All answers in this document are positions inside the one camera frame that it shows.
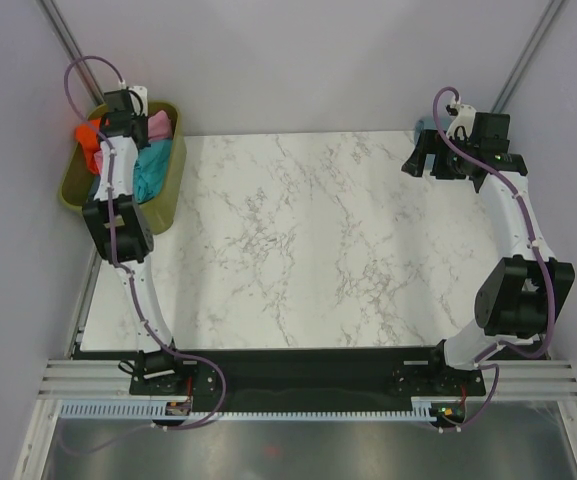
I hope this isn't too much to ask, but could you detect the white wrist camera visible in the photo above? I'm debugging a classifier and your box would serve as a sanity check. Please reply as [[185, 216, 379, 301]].
[[446, 101, 477, 141], [118, 80, 148, 114]]

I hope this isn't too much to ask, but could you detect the olive green plastic bin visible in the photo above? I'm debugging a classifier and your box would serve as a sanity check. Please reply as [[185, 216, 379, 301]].
[[58, 101, 187, 235]]

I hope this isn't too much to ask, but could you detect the aluminium frame rail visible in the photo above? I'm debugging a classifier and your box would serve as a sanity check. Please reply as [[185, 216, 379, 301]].
[[39, 359, 577, 401]]

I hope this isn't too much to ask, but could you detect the pink t shirt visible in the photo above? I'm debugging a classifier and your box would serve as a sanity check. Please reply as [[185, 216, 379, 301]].
[[88, 110, 173, 174]]

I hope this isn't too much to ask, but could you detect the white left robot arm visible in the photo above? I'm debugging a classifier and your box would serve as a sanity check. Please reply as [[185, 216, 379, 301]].
[[82, 87, 188, 396]]

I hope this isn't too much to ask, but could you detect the light blue cable duct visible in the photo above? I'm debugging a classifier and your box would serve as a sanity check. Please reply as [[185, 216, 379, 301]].
[[59, 395, 469, 421]]

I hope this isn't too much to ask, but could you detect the orange t shirt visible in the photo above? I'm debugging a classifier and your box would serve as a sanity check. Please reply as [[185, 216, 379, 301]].
[[74, 119, 103, 175]]

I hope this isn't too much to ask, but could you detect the teal t shirt in bin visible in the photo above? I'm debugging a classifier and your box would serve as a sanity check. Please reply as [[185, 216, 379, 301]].
[[87, 138, 174, 204]]

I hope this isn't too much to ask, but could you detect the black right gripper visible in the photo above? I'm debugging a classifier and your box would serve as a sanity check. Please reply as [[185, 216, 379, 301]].
[[402, 129, 479, 181]]

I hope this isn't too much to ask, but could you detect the folded grey blue t shirt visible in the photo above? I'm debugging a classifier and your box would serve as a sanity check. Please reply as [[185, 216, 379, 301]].
[[413, 116, 451, 143]]

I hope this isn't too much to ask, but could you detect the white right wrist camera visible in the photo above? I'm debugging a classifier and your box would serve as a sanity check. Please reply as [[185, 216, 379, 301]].
[[446, 101, 477, 141]]

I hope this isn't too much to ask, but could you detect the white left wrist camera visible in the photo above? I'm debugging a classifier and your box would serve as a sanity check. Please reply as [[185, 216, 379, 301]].
[[118, 80, 148, 114]]

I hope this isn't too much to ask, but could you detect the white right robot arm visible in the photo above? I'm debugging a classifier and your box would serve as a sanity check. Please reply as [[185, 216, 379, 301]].
[[402, 108, 575, 394]]

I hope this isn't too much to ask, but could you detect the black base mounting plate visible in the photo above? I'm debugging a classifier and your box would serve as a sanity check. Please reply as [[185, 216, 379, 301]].
[[129, 346, 486, 415]]

